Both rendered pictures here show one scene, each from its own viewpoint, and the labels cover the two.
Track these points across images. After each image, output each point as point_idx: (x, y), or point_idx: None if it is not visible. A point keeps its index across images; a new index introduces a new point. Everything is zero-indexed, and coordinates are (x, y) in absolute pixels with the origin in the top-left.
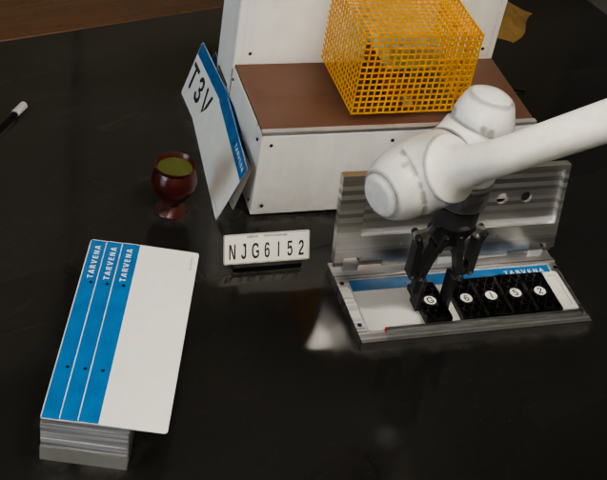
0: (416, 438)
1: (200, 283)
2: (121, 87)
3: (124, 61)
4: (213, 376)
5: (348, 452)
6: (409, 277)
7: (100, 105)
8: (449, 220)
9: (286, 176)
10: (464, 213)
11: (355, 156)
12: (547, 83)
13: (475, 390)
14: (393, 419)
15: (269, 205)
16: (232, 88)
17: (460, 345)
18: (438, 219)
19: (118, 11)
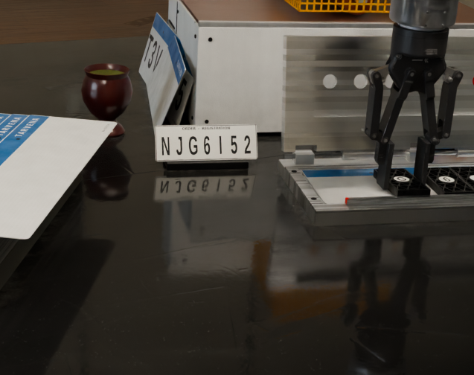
0: (389, 295)
1: (126, 176)
2: (77, 68)
3: (85, 56)
4: (124, 240)
5: (293, 304)
6: (370, 135)
7: (52, 77)
8: (410, 41)
9: (231, 82)
10: (427, 25)
11: None
12: None
13: (466, 257)
14: (356, 278)
15: (215, 121)
16: (177, 22)
17: (443, 223)
18: (397, 45)
19: (89, 35)
